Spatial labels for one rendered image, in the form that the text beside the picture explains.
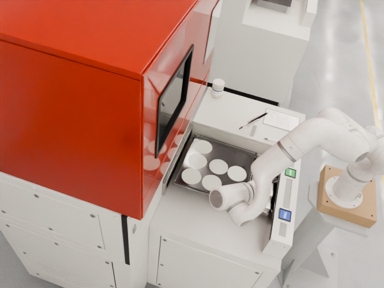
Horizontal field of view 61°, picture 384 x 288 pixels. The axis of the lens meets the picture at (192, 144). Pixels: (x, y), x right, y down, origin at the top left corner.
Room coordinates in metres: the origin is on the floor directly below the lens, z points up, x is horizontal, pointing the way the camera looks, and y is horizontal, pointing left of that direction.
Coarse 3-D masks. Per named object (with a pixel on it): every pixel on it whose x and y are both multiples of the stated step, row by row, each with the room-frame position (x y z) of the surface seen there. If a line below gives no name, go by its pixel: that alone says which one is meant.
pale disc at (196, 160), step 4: (192, 156) 1.13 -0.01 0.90; (196, 156) 1.13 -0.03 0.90; (200, 156) 1.14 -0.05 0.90; (188, 160) 1.10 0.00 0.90; (192, 160) 1.10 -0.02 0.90; (196, 160) 1.11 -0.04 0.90; (200, 160) 1.11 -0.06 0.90; (204, 160) 1.12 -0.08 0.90; (192, 164) 1.08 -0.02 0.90; (196, 164) 1.08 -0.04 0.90; (200, 164) 1.08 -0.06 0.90; (204, 164) 1.09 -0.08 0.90; (200, 168) 1.06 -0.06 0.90
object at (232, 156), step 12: (192, 144) 1.22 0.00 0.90; (216, 144) 1.25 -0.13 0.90; (204, 156) 1.14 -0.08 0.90; (216, 156) 1.16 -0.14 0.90; (228, 156) 1.17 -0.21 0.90; (240, 156) 1.19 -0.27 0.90; (252, 156) 1.20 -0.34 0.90; (192, 168) 1.05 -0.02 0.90; (204, 168) 1.06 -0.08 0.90; (228, 168) 1.09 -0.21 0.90; (180, 180) 0.96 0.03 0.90; (228, 180) 1.01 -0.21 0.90
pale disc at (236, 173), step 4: (232, 168) 1.09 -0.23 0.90; (236, 168) 1.10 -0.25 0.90; (240, 168) 1.10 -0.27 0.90; (228, 172) 1.06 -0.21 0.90; (232, 172) 1.07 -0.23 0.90; (236, 172) 1.07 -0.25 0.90; (240, 172) 1.08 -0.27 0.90; (244, 172) 1.08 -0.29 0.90; (232, 176) 1.04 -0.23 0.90; (236, 176) 1.05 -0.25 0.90; (240, 176) 1.05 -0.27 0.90; (244, 176) 1.06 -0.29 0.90; (236, 180) 1.02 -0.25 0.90; (240, 180) 1.02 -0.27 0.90
